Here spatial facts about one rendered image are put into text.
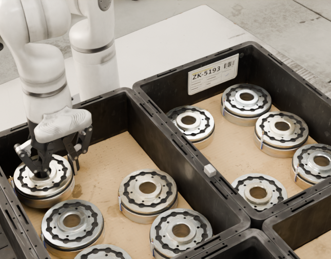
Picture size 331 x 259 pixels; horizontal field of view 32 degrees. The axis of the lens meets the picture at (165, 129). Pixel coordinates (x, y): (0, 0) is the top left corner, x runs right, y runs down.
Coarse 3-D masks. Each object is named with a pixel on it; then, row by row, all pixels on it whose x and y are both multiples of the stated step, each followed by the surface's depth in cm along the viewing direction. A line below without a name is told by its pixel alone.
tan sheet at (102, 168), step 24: (96, 144) 115; (120, 144) 115; (96, 168) 110; (120, 168) 110; (144, 168) 110; (72, 192) 106; (96, 192) 105; (120, 216) 101; (120, 240) 97; (144, 240) 97
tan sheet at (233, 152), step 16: (208, 112) 122; (224, 128) 118; (240, 128) 118; (224, 144) 114; (240, 144) 114; (224, 160) 111; (240, 160) 111; (256, 160) 111; (272, 160) 111; (288, 160) 111; (224, 176) 108; (272, 176) 108; (288, 176) 108; (288, 192) 105
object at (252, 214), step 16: (240, 48) 122; (256, 48) 122; (192, 64) 117; (144, 80) 114; (304, 80) 113; (144, 96) 110; (320, 96) 109; (160, 112) 107; (176, 128) 103; (192, 144) 100; (208, 160) 97; (304, 192) 92; (272, 208) 89; (256, 224) 88
